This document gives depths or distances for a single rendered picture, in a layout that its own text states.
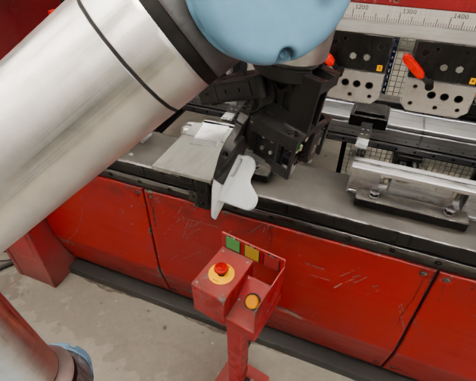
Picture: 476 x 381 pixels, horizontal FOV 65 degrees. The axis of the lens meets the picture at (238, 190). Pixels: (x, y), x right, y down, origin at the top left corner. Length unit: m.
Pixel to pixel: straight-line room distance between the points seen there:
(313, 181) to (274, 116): 0.81
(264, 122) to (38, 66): 0.25
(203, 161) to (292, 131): 0.68
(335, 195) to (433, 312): 0.47
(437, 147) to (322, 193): 0.44
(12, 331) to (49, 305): 1.56
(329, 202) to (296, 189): 0.11
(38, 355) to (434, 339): 1.18
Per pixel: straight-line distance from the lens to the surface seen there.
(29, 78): 0.20
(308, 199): 1.14
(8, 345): 0.58
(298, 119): 0.39
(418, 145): 1.39
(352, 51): 0.98
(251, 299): 1.06
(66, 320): 2.05
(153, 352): 1.84
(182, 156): 1.09
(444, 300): 1.30
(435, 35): 0.97
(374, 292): 1.31
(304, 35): 0.18
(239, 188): 0.43
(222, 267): 1.03
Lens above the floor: 1.61
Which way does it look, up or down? 40 degrees down
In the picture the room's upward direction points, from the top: straight up
